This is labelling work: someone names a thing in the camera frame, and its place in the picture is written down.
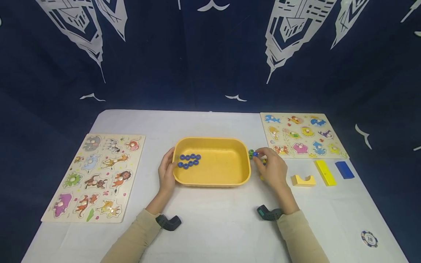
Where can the person's left index finger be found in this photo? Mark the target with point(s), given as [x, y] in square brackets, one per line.
[170, 154]

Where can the black wrist band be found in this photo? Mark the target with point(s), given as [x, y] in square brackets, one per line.
[168, 222]
[269, 213]

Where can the blue and white poker chip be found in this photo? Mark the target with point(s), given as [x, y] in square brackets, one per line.
[369, 239]

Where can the sea animal wooden puzzle board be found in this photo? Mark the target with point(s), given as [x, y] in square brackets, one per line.
[302, 136]

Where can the person's right forearm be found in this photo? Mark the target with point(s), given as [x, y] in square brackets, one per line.
[299, 230]

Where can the blue rectangular wooden block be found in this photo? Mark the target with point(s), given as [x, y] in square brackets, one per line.
[344, 169]

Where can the person's left thumb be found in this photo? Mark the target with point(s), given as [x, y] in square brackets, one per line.
[173, 166]

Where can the yellow arch wooden block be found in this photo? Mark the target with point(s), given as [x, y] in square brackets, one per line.
[302, 180]

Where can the person's left forearm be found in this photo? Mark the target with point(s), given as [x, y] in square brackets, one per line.
[138, 233]

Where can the yellow long wooden block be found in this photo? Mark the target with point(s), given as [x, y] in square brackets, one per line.
[325, 172]

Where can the person's right index finger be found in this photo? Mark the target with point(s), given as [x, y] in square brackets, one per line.
[263, 151]

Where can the yellow plastic tray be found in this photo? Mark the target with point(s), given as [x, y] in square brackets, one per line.
[217, 166]

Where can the group of blue rings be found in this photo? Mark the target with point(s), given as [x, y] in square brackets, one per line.
[188, 161]

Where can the land animal wooden puzzle board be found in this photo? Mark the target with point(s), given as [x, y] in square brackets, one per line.
[98, 175]

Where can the person's left hand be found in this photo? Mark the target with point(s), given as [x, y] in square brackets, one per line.
[166, 175]

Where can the person's right thumb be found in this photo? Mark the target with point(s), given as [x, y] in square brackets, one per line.
[259, 164]

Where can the person's right hand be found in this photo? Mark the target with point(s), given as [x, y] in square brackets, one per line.
[274, 171]

